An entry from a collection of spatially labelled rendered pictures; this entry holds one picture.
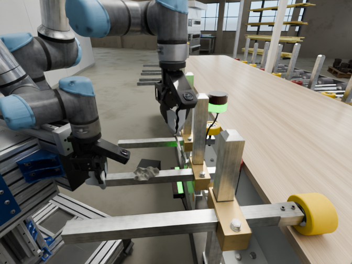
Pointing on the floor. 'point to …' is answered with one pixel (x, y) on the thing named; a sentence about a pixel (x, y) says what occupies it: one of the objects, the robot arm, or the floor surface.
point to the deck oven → (195, 25)
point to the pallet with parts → (345, 72)
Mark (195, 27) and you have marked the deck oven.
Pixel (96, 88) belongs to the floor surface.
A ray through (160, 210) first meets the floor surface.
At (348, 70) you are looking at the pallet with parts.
